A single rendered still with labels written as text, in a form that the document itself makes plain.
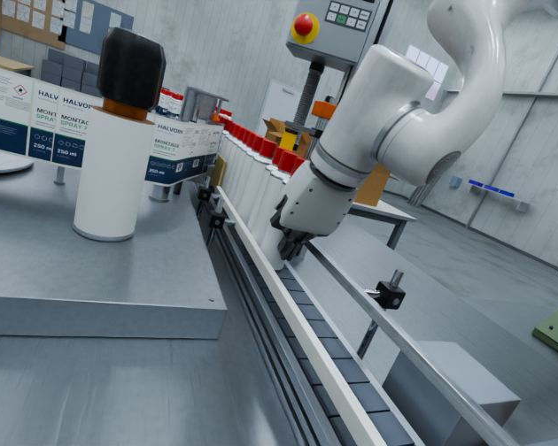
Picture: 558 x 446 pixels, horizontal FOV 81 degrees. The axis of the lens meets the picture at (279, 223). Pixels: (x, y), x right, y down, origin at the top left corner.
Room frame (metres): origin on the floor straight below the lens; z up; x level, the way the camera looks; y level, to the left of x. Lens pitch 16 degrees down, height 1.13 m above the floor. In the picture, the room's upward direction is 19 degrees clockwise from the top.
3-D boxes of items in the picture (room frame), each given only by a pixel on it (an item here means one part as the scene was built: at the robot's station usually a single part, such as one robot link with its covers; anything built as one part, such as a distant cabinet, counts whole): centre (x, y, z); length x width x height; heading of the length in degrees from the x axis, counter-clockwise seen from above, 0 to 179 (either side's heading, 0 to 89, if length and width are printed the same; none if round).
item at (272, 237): (0.56, -0.01, 0.98); 0.05 x 0.05 x 0.20
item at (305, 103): (0.87, 0.03, 1.18); 0.04 x 0.04 x 0.21
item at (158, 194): (0.71, 0.28, 0.97); 0.05 x 0.05 x 0.19
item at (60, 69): (7.21, 5.22, 0.53); 1.06 x 0.71 x 1.05; 117
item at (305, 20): (0.75, 0.08, 1.32); 0.04 x 0.03 x 0.04; 81
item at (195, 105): (1.01, 0.32, 1.01); 0.14 x 0.13 x 0.26; 26
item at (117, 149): (0.48, 0.27, 1.03); 0.09 x 0.09 x 0.30
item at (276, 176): (0.60, 0.02, 0.98); 0.05 x 0.05 x 0.20
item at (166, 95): (2.94, 1.05, 0.98); 0.57 x 0.46 x 0.21; 116
